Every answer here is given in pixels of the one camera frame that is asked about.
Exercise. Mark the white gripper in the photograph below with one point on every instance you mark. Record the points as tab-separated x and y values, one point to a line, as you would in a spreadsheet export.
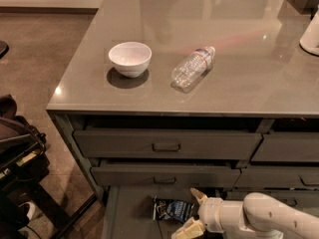
210	213

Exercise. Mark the blue chip bag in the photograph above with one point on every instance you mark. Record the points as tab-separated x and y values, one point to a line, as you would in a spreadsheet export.
167	209

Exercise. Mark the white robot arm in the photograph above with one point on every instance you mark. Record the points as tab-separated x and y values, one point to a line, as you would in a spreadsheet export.
257	216

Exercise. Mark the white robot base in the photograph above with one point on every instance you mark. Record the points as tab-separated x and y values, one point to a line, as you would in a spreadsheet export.
310	39

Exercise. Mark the grey open bottom drawer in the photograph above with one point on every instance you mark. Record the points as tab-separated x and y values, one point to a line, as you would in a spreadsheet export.
130	212

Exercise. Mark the grey middle left drawer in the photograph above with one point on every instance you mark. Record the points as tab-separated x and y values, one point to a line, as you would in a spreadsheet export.
190	172

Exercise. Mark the grey bottom right drawer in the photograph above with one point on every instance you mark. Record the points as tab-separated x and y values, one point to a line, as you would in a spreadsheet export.
293	198

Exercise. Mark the grey top right drawer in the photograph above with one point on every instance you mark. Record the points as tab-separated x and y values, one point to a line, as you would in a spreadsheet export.
290	140

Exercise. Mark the grey top left drawer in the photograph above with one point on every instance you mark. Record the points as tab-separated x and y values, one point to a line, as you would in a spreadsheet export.
168	137

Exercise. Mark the grey counter cabinet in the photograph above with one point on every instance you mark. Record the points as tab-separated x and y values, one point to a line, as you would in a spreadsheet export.
163	96

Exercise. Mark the clear plastic water bottle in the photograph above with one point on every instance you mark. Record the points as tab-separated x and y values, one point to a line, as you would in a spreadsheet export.
192	67

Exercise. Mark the white ceramic bowl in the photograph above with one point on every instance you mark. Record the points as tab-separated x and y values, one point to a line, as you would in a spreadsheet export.
130	59

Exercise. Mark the black round stool edge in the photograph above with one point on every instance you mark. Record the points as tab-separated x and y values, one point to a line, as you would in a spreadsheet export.
4	48

